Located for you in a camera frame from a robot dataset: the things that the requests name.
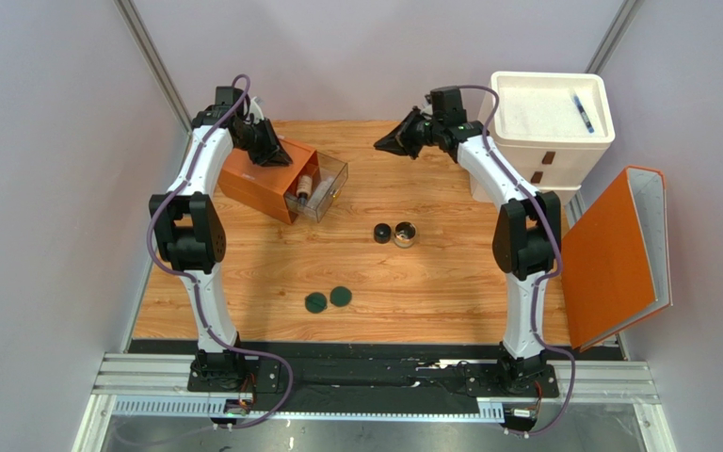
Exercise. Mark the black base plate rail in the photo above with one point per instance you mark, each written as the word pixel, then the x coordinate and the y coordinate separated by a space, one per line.
pixel 255 375

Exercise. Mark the orange drawer box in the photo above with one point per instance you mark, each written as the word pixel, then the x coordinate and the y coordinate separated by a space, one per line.
pixel 264 188

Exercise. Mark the clear glitter bottle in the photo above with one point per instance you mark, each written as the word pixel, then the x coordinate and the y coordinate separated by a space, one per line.
pixel 321 192

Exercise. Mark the blue pen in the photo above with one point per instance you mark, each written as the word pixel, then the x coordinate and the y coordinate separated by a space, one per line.
pixel 582 112

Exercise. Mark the green round compact right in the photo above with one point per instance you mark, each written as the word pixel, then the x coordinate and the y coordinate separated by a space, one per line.
pixel 340 296

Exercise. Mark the orange ring binder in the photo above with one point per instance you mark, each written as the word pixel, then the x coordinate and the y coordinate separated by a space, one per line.
pixel 616 259

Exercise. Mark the black round jar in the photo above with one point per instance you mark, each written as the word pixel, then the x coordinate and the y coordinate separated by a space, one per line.
pixel 382 233

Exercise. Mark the clear top drawer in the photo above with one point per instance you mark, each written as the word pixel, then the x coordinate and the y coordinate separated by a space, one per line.
pixel 321 167

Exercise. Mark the green round compact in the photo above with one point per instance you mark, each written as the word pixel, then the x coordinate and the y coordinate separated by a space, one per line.
pixel 340 296
pixel 316 303

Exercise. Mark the green round compact left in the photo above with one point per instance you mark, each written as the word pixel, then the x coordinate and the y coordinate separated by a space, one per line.
pixel 316 303

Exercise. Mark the white three-drawer cabinet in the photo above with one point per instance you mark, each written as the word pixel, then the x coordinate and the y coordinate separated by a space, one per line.
pixel 539 131

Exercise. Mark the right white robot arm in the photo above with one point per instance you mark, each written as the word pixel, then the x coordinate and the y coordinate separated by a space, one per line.
pixel 526 244

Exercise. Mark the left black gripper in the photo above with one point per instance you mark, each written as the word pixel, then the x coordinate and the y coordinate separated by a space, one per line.
pixel 280 158

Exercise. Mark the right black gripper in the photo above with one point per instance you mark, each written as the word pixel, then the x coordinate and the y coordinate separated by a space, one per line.
pixel 412 131

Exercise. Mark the gold lid cream jar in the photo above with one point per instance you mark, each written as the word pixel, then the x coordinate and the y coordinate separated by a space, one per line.
pixel 405 234

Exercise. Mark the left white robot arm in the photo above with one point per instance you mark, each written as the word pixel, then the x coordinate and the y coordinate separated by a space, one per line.
pixel 186 235

